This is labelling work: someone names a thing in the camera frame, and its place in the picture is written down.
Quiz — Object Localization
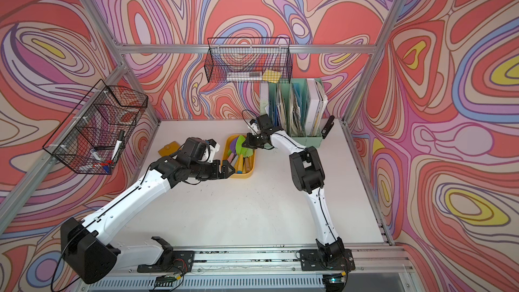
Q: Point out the black stapler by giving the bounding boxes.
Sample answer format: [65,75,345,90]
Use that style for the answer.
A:
[321,116,335,140]

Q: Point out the yellow storage box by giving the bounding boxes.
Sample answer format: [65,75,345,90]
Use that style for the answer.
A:
[222,135,255,179]

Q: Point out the green trowel yellow handle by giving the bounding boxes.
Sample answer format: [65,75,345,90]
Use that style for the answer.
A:
[236,135,245,174]

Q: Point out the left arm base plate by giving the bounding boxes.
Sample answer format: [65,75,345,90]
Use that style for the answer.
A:
[137,250,195,274]

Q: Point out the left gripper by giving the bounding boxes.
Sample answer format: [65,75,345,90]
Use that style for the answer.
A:
[188,158,237,181]

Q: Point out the black wire basket back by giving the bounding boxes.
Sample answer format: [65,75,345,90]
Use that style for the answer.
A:
[204,36,293,83]

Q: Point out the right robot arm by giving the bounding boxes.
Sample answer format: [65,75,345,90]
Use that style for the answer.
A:
[243,114,345,268]

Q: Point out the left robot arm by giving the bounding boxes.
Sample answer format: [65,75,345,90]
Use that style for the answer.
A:
[60,137,235,284]

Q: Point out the black wire basket left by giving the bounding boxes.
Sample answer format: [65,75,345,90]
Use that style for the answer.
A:
[43,80,148,175]

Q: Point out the white book in organizer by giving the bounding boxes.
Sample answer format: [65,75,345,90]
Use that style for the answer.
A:
[305,78,328,137]

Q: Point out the purple trowel pink handle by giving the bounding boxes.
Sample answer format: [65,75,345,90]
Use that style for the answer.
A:
[227,137,237,164]

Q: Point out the yellow sponge in basket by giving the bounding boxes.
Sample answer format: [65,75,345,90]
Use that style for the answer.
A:
[262,70,282,83]

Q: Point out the black wire basket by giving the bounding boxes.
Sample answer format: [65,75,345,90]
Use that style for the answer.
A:
[204,36,293,83]
[43,80,148,175]

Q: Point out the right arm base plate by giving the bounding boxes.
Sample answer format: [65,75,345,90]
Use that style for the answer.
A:
[296,249,355,273]

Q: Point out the mint green file organizer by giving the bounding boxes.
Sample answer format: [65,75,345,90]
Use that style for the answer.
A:
[259,78,323,148]

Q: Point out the light green trowel wooden handle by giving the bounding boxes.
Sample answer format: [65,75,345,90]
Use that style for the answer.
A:
[244,148,254,173]

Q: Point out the black white marker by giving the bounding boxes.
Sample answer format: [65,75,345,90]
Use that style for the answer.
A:
[111,130,125,162]

